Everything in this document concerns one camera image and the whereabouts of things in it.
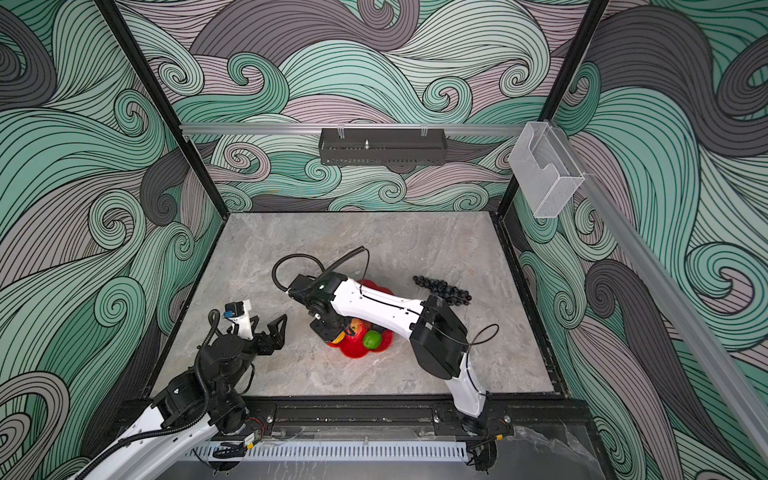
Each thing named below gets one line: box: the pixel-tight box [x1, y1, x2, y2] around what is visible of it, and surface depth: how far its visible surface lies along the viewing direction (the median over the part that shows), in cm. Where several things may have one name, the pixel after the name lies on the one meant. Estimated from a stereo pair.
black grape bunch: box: [412, 275, 472, 306], surface depth 95 cm
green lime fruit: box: [363, 330, 382, 350], surface depth 83 cm
